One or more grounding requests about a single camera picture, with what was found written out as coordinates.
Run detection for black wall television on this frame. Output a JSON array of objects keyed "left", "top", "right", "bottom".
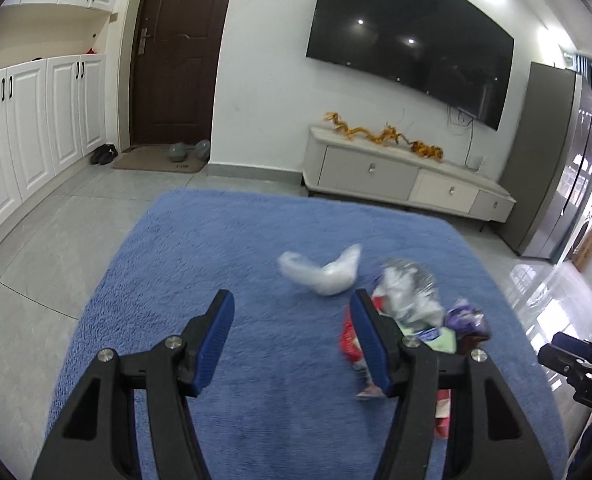
[{"left": 306, "top": 0, "right": 515, "bottom": 132}]

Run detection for brown entrance door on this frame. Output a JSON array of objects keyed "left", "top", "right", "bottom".
[{"left": 128, "top": 0, "right": 240, "bottom": 148}]

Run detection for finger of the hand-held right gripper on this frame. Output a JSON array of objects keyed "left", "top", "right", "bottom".
[{"left": 538, "top": 331, "right": 592, "bottom": 379}]

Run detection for television cables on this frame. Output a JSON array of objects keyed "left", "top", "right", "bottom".
[{"left": 446, "top": 105, "right": 476, "bottom": 161}]

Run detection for blue fluffy blanket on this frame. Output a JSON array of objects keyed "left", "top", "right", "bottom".
[{"left": 46, "top": 189, "right": 566, "bottom": 480}]

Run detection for white television cabinet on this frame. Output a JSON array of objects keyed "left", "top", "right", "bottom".
[{"left": 302, "top": 125, "right": 517, "bottom": 233}]

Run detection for brown cardboard box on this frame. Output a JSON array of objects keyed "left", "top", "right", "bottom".
[{"left": 573, "top": 227, "right": 592, "bottom": 271}]

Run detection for clear plastic wrap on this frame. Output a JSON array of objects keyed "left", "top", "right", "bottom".
[{"left": 373, "top": 257, "right": 446, "bottom": 328}]

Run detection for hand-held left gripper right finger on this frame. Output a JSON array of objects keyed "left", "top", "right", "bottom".
[{"left": 350, "top": 288, "right": 559, "bottom": 480}]

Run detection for golden tiger ornament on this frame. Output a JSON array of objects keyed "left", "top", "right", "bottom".
[{"left": 410, "top": 140, "right": 444, "bottom": 162}]

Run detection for white plastic bag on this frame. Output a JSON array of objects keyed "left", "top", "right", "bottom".
[{"left": 277, "top": 243, "right": 364, "bottom": 297}]

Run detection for brown doormat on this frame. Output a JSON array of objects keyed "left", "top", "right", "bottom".
[{"left": 112, "top": 146, "right": 209, "bottom": 173}]

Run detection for purple wrapper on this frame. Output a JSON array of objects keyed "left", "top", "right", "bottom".
[{"left": 446, "top": 299, "right": 491, "bottom": 342}]

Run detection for golden dragon ornament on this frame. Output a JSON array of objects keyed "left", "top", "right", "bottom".
[{"left": 324, "top": 111, "right": 411, "bottom": 148}]

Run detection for grey refrigerator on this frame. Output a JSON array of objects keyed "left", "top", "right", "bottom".
[{"left": 498, "top": 61, "right": 592, "bottom": 265}]

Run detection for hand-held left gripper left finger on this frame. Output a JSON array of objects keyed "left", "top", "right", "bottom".
[{"left": 31, "top": 289, "right": 235, "bottom": 480}]

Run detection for blue striped curtain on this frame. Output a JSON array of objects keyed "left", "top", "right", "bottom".
[{"left": 576, "top": 52, "right": 592, "bottom": 106}]

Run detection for red snack wrapper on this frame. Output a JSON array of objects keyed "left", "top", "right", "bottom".
[{"left": 339, "top": 296, "right": 452, "bottom": 441}]

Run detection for green packet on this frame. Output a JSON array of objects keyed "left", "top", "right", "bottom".
[{"left": 403, "top": 327, "right": 457, "bottom": 356}]

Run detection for white floor cabinet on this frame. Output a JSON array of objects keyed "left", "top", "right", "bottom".
[{"left": 0, "top": 54, "right": 108, "bottom": 261}]

